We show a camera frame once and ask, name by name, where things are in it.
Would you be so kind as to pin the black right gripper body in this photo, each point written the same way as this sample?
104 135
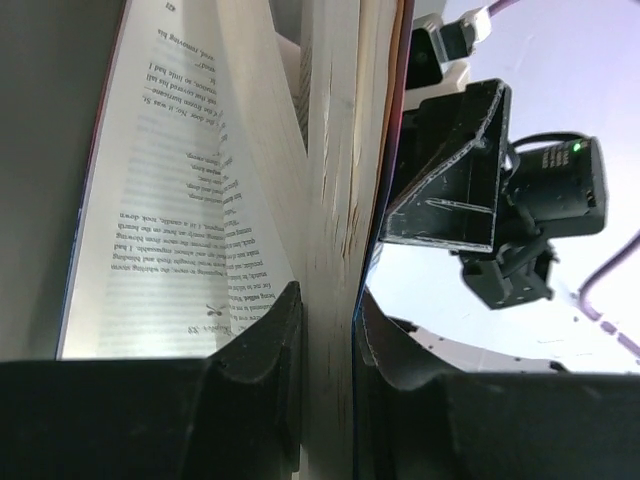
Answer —
554 188

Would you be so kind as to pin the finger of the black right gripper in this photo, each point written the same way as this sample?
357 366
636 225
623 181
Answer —
446 185

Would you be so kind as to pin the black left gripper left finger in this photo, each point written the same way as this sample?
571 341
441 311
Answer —
233 415

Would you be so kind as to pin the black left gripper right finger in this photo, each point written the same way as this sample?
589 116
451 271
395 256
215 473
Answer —
418 417

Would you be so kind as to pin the blue bottom book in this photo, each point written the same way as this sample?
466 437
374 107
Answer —
227 163

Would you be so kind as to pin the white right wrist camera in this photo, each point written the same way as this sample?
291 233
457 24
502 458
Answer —
438 53

